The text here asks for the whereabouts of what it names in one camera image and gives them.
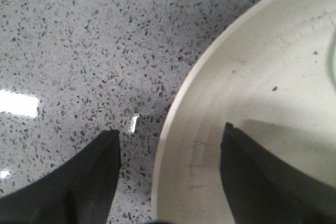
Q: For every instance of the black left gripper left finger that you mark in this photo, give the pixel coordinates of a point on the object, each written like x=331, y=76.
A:
x=79, y=191

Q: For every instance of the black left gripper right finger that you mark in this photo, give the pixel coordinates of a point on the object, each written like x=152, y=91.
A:
x=261, y=188

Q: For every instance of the cream round plate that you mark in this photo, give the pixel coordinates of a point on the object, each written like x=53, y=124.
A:
x=271, y=73

